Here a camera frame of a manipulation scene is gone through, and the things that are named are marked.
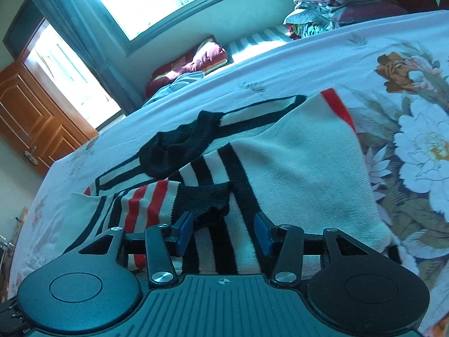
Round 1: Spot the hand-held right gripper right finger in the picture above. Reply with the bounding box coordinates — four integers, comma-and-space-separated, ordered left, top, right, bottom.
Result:
253, 211, 386, 286

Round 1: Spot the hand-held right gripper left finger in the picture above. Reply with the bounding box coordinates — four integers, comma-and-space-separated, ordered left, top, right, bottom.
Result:
63, 212, 194, 289

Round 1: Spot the striped knit sweater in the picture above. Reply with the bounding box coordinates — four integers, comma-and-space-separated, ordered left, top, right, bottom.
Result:
63, 89, 394, 279

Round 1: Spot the blue cloth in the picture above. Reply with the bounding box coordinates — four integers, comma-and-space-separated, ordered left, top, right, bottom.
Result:
142, 71, 206, 108

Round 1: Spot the maroon pillow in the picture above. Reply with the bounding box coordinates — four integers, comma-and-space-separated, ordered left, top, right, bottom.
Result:
145, 35, 228, 99

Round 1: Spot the floral bed sheet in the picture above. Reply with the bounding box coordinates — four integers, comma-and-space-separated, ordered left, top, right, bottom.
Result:
9, 9, 449, 337

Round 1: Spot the striped mattress cover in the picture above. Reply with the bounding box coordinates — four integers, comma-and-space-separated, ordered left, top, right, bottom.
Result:
224, 24, 293, 64

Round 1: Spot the black device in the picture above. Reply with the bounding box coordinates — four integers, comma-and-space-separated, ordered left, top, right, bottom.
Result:
0, 297, 28, 336

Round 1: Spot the brown wooden door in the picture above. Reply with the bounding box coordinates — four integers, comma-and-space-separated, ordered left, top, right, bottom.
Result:
0, 60, 100, 177

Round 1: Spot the glass balcony door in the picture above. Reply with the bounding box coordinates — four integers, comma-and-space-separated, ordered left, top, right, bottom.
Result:
21, 19, 123, 127

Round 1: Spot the large window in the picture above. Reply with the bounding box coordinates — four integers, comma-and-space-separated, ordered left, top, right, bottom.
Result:
75, 0, 293, 43

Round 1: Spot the blue curtain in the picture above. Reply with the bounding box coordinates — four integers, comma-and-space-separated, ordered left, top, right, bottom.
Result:
19, 0, 148, 115

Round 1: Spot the stack of folded bedding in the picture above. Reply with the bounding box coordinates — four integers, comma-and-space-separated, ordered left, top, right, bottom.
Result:
283, 0, 409, 40

